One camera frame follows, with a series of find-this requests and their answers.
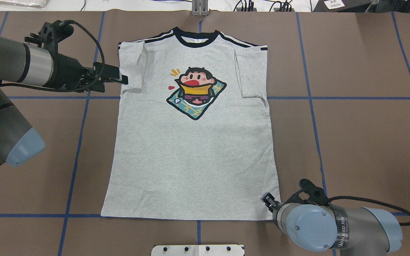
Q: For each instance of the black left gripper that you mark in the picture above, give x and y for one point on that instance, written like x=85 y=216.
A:
x=67 y=73

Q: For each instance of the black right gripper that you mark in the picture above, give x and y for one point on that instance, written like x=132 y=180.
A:
x=268 y=201

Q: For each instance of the grey cartoon print t-shirt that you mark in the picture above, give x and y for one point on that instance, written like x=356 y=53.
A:
x=194 y=135

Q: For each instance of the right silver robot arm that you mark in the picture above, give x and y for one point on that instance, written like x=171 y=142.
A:
x=351 y=231

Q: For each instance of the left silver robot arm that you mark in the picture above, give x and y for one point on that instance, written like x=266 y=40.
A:
x=37 y=64

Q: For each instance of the clear plastic bag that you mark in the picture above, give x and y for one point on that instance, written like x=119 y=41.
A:
x=25 y=3

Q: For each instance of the black box with label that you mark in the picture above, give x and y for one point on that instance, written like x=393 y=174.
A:
x=348 y=6

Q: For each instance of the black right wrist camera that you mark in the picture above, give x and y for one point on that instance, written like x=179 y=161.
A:
x=316 y=194

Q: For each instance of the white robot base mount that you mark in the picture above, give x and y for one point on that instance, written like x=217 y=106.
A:
x=199 y=250

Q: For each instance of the aluminium frame post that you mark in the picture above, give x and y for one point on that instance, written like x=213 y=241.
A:
x=199 y=8

